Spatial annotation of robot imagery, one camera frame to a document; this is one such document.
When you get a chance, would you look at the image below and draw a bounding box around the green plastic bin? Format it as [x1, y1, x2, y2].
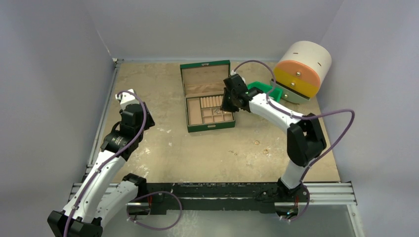
[247, 81, 283, 103]

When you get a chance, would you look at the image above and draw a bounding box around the green jewelry box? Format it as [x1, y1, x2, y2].
[179, 60, 236, 133]

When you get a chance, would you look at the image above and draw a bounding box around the aluminium frame rail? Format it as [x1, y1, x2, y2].
[71, 58, 126, 193]

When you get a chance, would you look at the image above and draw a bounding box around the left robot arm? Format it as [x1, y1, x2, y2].
[47, 102, 155, 237]

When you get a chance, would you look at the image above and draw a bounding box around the round drawer cabinet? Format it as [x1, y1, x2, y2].
[270, 40, 332, 104]

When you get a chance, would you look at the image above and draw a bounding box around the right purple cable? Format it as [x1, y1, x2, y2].
[231, 60, 355, 223]

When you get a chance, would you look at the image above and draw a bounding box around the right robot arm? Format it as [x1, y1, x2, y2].
[221, 74, 327, 201]

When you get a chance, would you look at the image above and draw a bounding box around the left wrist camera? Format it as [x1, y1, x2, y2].
[115, 89, 139, 109]

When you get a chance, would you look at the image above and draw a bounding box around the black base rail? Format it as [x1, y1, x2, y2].
[127, 182, 310, 216]

